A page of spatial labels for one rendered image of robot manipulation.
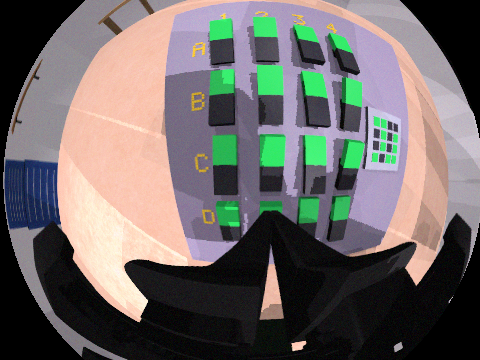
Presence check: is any lavender switch panel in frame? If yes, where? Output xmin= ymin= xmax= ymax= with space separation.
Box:
xmin=164 ymin=1 xmax=409 ymax=263

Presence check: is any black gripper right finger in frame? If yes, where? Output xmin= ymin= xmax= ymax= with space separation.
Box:
xmin=271 ymin=211 xmax=417 ymax=344

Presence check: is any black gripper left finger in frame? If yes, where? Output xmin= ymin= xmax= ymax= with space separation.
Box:
xmin=124 ymin=211 xmax=273 ymax=345

